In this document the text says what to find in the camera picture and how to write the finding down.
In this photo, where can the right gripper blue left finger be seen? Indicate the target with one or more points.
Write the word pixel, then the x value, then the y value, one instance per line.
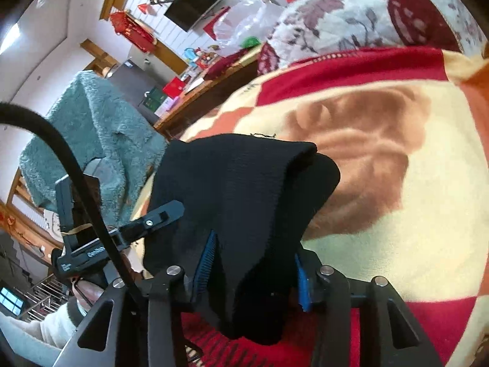
pixel 204 267

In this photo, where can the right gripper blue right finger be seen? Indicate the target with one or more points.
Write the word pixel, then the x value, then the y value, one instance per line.
pixel 310 289

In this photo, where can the black pants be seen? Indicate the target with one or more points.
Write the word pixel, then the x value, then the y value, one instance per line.
pixel 258 195

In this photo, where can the left hand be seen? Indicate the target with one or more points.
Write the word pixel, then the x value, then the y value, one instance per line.
pixel 87 293

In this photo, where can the red box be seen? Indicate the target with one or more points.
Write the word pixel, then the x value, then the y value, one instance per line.
pixel 174 88

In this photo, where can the wooden desk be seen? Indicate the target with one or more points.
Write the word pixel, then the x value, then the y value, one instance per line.
pixel 208 95

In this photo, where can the grey refrigerator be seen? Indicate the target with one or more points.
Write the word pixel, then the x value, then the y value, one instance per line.
pixel 138 88

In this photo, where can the red orange cream blanket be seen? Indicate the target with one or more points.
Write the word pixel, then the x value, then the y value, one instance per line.
pixel 408 128

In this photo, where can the dark red cloth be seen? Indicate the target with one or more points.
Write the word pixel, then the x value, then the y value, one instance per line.
pixel 220 67

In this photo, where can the red hanging decoration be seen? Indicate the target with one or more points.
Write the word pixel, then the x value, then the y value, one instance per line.
pixel 125 25

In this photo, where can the clear plastic bag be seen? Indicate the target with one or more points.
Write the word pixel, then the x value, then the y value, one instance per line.
pixel 248 18

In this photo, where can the floral red white pillow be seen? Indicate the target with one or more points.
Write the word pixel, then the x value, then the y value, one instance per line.
pixel 311 28

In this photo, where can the black wall television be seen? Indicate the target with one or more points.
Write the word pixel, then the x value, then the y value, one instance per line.
pixel 186 13

